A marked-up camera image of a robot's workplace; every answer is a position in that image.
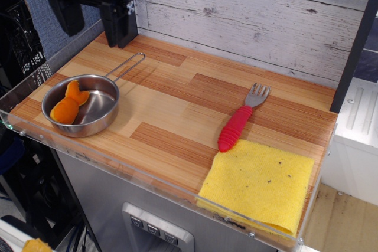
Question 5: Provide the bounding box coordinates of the orange plush bread toy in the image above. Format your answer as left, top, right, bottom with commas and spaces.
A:
50, 80, 90, 125

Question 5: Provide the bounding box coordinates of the stainless steel pan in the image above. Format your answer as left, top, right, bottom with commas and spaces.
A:
41, 53, 146, 138

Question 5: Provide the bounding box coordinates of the clear acrylic table guard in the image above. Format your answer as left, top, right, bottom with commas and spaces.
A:
0, 11, 337, 252

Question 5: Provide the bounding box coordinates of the silver dispenser panel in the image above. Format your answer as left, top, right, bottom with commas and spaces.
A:
122, 202, 195, 251

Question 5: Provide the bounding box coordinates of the orange object bottom left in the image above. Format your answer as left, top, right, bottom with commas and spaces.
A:
22, 238, 53, 252

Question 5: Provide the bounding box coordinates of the yellow cloth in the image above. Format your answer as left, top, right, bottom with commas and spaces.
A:
197, 140, 314, 237

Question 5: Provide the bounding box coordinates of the white ridged appliance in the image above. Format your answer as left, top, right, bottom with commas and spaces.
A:
321, 78, 377, 205

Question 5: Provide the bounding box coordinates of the red handled metal fork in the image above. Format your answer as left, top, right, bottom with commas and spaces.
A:
217, 83, 271, 152

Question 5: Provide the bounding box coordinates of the dark vertical post right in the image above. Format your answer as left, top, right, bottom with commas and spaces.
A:
330, 0, 377, 113

